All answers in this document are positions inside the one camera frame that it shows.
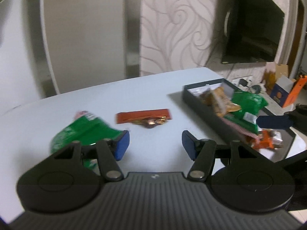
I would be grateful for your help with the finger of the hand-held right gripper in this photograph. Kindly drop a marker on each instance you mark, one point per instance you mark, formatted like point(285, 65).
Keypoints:
point(271, 122)

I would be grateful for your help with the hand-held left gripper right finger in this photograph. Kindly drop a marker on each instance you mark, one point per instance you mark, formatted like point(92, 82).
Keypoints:
point(188, 145)

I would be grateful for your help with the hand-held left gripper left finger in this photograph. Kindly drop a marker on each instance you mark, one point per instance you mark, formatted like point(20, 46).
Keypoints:
point(122, 146)

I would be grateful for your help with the orange snack packet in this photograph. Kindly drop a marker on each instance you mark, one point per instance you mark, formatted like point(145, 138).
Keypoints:
point(263, 141)

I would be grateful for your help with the green snack bag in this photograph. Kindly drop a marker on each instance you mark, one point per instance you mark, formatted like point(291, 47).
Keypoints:
point(249, 100)
point(79, 131)

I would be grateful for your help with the red foil stick sachet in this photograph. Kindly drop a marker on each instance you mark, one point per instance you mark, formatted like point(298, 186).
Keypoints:
point(134, 116)

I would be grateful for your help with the dark cardboard box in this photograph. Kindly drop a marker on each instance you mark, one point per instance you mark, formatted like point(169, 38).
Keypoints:
point(191, 100)

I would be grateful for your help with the blue and orange box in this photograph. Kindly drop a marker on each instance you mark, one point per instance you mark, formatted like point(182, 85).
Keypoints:
point(279, 93)

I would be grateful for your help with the brown gold candy wrapper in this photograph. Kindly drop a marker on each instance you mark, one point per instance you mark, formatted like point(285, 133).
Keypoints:
point(150, 123)

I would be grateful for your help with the small dark round device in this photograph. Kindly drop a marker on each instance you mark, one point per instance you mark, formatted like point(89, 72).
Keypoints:
point(256, 89)

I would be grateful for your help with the orange plastic bag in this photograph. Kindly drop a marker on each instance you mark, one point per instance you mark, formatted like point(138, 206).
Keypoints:
point(269, 79)

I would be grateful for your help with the black charger plug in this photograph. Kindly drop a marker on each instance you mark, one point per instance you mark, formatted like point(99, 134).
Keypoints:
point(244, 82)

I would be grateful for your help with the brown snack packet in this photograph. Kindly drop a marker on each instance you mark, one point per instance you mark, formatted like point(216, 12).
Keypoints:
point(205, 98)

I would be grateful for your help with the open tan cardboard box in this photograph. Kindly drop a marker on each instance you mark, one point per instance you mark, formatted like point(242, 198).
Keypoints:
point(283, 70)

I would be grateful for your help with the tan snack packet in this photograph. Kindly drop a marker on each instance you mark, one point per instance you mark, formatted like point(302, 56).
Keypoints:
point(223, 100)

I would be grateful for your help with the white wall socket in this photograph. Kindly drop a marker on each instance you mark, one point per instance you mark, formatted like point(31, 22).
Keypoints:
point(236, 80)

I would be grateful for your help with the black wall television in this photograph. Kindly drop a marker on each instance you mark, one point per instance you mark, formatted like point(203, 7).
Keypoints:
point(254, 24)

